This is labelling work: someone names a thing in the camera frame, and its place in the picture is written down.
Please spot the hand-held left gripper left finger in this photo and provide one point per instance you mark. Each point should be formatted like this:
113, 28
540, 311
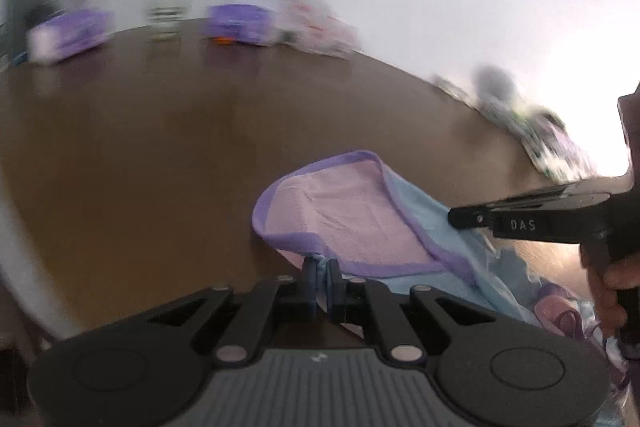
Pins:
311, 279

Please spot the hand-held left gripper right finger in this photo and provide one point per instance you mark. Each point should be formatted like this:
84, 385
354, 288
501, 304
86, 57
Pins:
334, 282

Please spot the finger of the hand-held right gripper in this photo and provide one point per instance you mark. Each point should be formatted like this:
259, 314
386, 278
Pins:
470, 217

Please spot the pink and blue garment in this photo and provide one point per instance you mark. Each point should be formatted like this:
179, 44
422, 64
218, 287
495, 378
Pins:
350, 217

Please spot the person's right hand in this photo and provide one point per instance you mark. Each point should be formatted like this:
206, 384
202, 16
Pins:
602, 302

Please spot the small white gadget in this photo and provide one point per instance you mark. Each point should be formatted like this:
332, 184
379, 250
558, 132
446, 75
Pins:
452, 89

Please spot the white robot speaker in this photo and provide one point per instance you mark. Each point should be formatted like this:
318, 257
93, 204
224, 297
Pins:
495, 84

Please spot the white red plastic bag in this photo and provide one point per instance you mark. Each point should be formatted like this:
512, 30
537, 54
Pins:
320, 27

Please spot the small orange item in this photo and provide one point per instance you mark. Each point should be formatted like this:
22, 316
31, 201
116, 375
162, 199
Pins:
223, 40

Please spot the purple tissue box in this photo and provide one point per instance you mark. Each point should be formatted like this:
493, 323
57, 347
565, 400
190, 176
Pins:
67, 37
240, 22

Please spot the clear glass cup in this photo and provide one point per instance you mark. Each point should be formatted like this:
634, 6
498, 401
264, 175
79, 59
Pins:
167, 14

